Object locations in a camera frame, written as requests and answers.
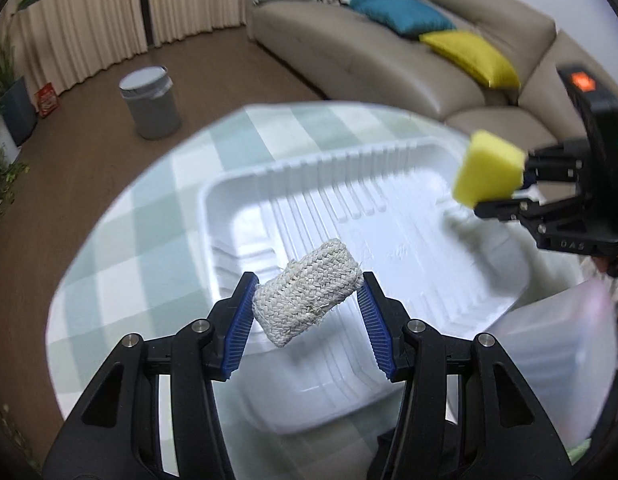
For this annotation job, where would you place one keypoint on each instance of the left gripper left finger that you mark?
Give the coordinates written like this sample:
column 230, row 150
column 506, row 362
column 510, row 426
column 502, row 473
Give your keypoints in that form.
column 113, row 430

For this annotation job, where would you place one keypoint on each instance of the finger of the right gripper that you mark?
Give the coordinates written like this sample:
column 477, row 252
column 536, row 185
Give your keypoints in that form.
column 510, row 210
column 560, row 162

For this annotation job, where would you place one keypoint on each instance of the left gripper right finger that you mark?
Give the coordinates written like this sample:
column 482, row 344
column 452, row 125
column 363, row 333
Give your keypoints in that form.
column 467, row 412

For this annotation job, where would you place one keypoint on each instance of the small yellow sponge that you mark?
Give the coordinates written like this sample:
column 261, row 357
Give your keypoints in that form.
column 491, row 169

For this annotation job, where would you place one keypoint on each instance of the grey knitted cloth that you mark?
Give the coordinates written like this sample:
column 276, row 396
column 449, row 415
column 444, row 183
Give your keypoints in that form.
column 299, row 297

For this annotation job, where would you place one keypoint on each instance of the green cloth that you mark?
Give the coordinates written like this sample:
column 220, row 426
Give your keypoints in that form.
column 579, row 451

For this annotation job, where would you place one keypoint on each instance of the translucent plastic container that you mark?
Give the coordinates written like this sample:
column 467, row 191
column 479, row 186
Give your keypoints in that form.
column 564, row 344

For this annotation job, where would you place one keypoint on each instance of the yellow cushion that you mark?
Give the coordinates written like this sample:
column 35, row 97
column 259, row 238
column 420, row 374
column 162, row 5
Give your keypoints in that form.
column 475, row 56

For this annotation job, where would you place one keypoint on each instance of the near blue cushion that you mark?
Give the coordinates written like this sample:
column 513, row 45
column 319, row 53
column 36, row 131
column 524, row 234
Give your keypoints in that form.
column 408, row 18

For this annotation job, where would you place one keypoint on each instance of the beige sectional sofa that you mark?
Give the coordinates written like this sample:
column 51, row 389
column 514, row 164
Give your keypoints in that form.
column 348, row 57

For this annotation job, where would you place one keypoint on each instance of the trailing ivy plant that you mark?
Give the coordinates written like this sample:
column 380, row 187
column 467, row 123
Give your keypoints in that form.
column 9, row 174

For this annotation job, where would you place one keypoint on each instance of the red bag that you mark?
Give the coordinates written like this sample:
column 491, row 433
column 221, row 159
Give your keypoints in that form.
column 46, row 100

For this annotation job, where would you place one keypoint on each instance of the grey trash bin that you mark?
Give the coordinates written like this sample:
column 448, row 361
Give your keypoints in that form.
column 149, row 96

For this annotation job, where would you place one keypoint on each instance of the tall potted plant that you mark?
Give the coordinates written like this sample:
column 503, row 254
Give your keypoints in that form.
column 16, row 109

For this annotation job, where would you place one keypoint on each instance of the beige curtains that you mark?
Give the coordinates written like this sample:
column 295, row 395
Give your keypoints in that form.
column 63, row 42

